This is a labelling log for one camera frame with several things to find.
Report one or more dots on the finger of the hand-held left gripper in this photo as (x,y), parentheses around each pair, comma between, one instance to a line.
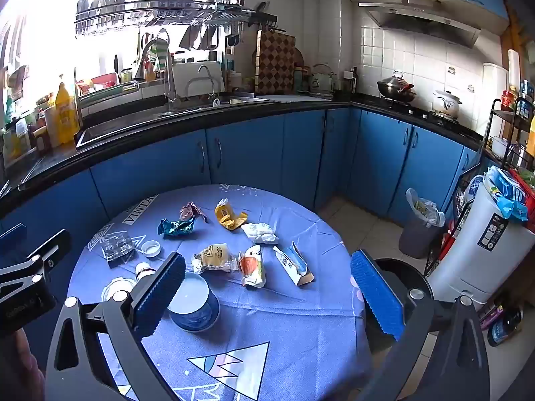
(12,236)
(54,244)

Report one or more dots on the orange spray bottle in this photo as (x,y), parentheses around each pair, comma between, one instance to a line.
(531,138)

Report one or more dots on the white plastic tub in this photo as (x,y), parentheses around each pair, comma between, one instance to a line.
(188,75)

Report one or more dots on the teal foil wrapper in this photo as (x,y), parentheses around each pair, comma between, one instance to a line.
(177,227)

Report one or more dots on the blue white paper bowl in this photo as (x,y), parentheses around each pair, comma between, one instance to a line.
(192,300)

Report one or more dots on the steel dish rack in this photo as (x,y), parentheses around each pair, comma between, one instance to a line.
(167,12)

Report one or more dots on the yellow snack wrapper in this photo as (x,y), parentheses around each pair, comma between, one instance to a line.
(225,215)

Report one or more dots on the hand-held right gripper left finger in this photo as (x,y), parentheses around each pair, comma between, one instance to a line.
(161,292)

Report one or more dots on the pale green kettle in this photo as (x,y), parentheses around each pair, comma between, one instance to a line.
(322,81)

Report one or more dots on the white ceramic pot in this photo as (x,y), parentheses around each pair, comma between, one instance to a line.
(446,106)

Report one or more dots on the black metal shelf rack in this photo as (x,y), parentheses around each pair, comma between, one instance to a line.
(514,119)

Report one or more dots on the white bottle cap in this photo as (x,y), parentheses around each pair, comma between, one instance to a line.
(150,248)

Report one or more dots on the dark bottle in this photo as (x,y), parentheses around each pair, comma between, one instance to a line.
(503,328)

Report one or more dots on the yellow detergent bottle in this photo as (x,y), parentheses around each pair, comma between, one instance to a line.
(67,117)

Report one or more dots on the black round waste bin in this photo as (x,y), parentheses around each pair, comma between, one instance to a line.
(401,271)

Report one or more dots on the grey bin with plastic bag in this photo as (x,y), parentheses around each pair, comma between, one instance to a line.
(418,238)

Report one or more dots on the small white jar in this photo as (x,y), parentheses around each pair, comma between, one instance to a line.
(144,270)

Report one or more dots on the white tissue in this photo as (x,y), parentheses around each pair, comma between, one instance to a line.
(259,230)

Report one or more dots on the white blue drink carton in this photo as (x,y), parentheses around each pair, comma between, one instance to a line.
(290,265)

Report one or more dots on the blue printed tablecloth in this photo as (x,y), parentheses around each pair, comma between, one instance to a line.
(271,321)

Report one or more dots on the blue kitchen base cabinets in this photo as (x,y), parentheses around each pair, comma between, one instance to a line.
(250,146)

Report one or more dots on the white washing machine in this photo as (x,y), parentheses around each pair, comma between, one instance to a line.
(459,259)

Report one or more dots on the clear plastic packaging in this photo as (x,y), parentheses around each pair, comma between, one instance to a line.
(117,250)

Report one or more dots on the red plastic basket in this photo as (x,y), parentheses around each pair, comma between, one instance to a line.
(527,200)

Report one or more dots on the tall steel faucet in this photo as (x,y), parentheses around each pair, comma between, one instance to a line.
(169,75)

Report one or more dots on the orange white snack packet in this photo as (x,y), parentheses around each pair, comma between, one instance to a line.
(253,265)

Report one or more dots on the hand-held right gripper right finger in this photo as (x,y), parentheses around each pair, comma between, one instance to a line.
(376,296)

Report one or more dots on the checkered wooden cutting board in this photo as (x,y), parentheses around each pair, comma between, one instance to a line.
(273,62)

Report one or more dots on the black wok with lid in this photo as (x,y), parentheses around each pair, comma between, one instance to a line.
(395,88)

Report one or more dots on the red dish basket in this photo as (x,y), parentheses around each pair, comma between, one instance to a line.
(104,79)

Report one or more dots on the maroon foil wrapper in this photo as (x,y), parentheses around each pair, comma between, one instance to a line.
(190,209)

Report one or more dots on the yellow-white snack packet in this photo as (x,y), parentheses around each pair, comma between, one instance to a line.
(215,255)

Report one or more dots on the steel range hood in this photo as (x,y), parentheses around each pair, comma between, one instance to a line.
(422,21)

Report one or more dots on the white round lid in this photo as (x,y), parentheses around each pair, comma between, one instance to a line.
(117,286)

